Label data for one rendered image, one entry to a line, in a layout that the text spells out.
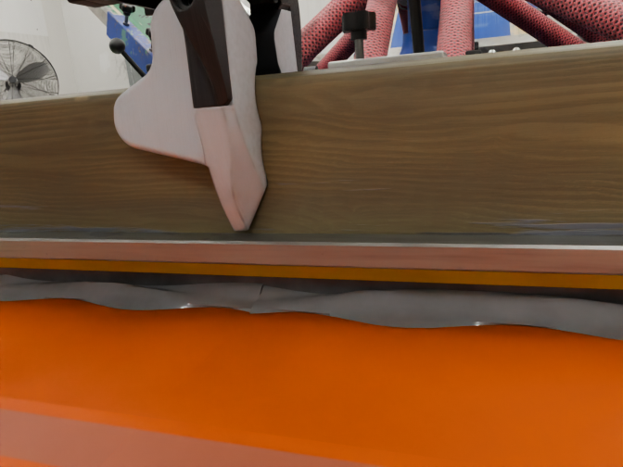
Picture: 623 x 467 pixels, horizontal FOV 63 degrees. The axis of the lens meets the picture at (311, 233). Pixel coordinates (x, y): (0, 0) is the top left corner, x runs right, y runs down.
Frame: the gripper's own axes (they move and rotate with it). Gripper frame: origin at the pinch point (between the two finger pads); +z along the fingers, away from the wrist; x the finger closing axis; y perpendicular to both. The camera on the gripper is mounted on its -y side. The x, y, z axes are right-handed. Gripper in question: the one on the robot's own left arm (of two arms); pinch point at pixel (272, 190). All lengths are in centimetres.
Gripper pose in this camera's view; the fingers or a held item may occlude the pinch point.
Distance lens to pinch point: 22.9
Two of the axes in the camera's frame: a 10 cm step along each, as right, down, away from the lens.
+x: -3.0, 2.8, -9.1
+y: -9.5, 0.1, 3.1
